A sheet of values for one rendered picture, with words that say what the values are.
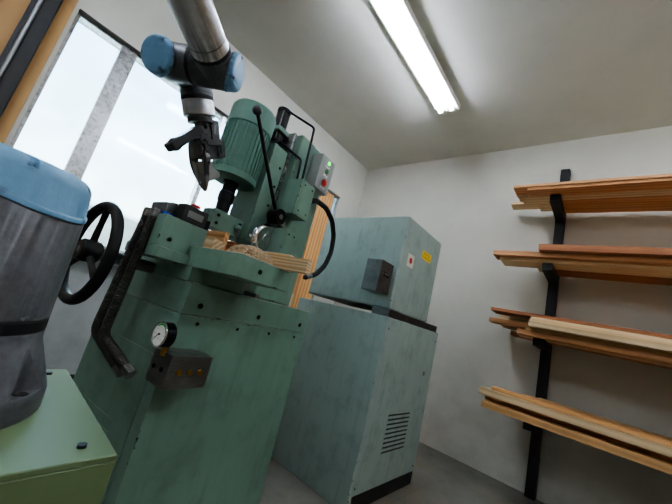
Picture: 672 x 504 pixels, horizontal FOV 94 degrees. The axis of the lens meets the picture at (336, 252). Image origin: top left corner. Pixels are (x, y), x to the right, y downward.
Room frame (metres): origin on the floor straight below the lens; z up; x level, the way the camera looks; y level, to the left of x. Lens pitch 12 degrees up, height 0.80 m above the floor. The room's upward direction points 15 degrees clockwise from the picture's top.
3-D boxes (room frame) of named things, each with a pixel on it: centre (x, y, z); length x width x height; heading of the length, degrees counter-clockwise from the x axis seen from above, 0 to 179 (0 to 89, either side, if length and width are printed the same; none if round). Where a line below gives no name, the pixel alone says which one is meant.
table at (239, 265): (1.00, 0.44, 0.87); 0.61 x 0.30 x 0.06; 56
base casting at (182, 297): (1.24, 0.38, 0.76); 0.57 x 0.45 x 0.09; 146
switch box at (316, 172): (1.33, 0.16, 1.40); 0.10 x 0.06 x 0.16; 146
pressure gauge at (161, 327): (0.82, 0.36, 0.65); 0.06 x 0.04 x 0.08; 56
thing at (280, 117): (1.26, 0.37, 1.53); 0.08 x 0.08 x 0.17; 56
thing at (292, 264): (1.04, 0.31, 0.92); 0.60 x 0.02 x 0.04; 56
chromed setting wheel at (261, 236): (1.18, 0.28, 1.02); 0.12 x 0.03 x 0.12; 146
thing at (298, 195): (1.23, 0.21, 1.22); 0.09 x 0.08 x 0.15; 146
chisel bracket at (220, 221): (1.16, 0.44, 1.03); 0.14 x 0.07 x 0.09; 146
